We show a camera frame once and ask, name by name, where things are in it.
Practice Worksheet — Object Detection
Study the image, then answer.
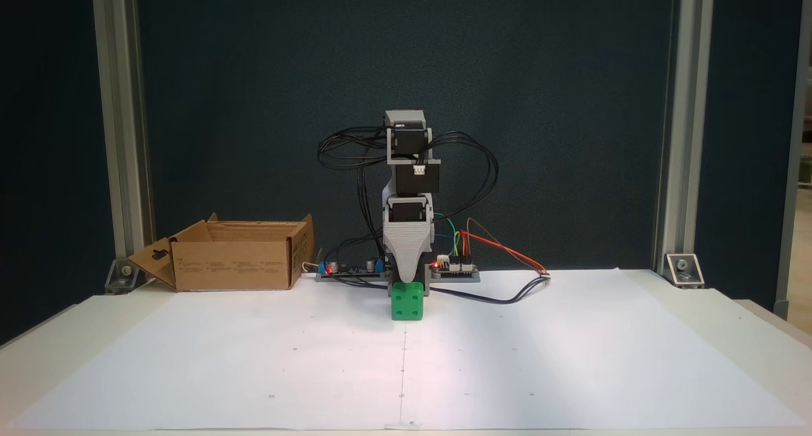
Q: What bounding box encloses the wide ribbed grey gripper finger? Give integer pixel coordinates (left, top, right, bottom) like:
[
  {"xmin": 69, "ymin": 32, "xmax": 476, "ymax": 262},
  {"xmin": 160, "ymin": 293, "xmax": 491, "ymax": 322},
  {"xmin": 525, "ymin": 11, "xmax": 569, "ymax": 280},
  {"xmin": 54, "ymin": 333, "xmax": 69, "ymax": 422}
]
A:
[{"xmin": 384, "ymin": 227, "xmax": 436, "ymax": 284}]

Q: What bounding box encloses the green die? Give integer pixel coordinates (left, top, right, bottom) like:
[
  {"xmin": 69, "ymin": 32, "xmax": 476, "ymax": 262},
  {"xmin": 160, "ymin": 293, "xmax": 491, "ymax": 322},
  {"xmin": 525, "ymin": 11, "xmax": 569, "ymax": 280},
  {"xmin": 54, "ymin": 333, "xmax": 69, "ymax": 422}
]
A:
[{"xmin": 390, "ymin": 282, "xmax": 425, "ymax": 321}]

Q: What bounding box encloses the circuit board with blue terminals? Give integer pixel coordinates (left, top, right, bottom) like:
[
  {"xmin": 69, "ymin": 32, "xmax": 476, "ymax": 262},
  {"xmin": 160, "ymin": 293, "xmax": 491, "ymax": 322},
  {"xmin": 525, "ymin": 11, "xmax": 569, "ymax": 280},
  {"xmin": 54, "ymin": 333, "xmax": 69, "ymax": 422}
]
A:
[{"xmin": 315, "ymin": 257, "xmax": 390, "ymax": 283}]

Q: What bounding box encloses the brown cardboard box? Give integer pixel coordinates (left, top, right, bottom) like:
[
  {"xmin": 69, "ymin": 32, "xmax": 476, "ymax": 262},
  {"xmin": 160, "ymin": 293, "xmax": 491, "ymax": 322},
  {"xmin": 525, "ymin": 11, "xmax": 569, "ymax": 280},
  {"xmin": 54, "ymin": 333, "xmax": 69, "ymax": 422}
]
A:
[{"xmin": 127, "ymin": 213, "xmax": 316, "ymax": 292}]

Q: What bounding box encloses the circuit board with jumper wires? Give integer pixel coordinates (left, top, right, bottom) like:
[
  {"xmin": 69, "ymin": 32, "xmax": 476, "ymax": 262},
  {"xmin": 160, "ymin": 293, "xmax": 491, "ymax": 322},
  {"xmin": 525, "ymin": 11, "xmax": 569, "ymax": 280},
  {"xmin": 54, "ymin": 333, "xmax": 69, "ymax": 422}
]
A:
[{"xmin": 429, "ymin": 256, "xmax": 481, "ymax": 283}]

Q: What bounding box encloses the orange red wire cable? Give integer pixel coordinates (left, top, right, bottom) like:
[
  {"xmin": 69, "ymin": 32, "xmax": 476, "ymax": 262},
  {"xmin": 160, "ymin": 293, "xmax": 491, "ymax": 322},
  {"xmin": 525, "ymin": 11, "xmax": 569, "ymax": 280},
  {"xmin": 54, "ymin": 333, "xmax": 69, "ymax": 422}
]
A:
[{"xmin": 461, "ymin": 230, "xmax": 551, "ymax": 275}]

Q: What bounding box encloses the black table cable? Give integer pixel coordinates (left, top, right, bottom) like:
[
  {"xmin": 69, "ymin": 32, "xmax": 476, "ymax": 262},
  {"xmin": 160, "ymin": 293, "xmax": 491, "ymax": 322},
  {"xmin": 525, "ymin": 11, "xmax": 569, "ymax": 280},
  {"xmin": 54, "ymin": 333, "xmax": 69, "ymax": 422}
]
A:
[{"xmin": 343, "ymin": 272, "xmax": 552, "ymax": 305}]

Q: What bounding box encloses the metal corner bracket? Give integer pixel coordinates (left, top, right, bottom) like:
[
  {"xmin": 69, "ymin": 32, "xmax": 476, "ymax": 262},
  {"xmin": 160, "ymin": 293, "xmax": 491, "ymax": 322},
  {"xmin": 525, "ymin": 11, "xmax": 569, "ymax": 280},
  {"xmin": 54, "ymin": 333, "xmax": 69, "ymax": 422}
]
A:
[
  {"xmin": 104, "ymin": 258, "xmax": 140, "ymax": 294},
  {"xmin": 664, "ymin": 253, "xmax": 705, "ymax": 289}
]

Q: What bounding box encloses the aluminium frame post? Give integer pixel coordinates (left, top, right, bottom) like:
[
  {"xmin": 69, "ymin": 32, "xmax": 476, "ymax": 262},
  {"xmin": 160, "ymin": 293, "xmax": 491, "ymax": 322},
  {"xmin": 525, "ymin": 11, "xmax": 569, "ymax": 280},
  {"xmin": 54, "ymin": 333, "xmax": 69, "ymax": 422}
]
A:
[
  {"xmin": 774, "ymin": 0, "xmax": 812, "ymax": 321},
  {"xmin": 653, "ymin": 0, "xmax": 715, "ymax": 275},
  {"xmin": 91, "ymin": 0, "xmax": 157, "ymax": 279}
]

